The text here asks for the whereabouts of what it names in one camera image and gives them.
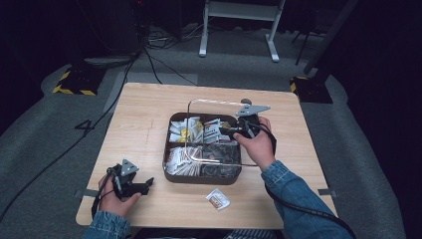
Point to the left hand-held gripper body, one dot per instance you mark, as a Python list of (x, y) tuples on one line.
[(124, 181)]

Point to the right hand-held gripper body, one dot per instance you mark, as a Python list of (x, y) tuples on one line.
[(249, 124)]

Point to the clear plastic box lid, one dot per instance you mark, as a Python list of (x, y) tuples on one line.
[(187, 132)]

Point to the dark brown compartment box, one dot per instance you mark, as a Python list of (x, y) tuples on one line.
[(199, 180)]

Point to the white packet with brown label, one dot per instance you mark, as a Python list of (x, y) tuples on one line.
[(218, 199)]

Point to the person's left hand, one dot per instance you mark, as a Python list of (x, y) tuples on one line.
[(114, 204)]

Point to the person's right hand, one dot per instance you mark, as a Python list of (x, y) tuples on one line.
[(262, 147)]

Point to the pile of white silver packets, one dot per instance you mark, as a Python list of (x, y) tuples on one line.
[(212, 132)]

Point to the pile of dark packets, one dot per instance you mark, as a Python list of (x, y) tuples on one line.
[(220, 166)]

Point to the pile of white brown sticks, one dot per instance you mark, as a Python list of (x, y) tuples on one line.
[(182, 161)]

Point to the pile of yellow label packets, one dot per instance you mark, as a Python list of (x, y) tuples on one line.
[(185, 131)]

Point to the black yellow striped stand base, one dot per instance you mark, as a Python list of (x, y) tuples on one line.
[(78, 81), (312, 89)]

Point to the black thin tripod leg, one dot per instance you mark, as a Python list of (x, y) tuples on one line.
[(303, 48)]

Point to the person's striped clothing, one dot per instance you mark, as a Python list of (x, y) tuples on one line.
[(245, 235)]

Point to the grey flat floor plate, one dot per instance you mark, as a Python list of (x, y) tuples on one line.
[(109, 61)]

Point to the dark slanted stand pole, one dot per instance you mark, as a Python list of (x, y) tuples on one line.
[(331, 33)]

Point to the grey table edge bracket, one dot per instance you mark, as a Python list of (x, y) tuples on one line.
[(86, 193), (326, 192)]

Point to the white metal stand frame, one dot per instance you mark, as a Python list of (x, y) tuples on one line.
[(239, 11)]

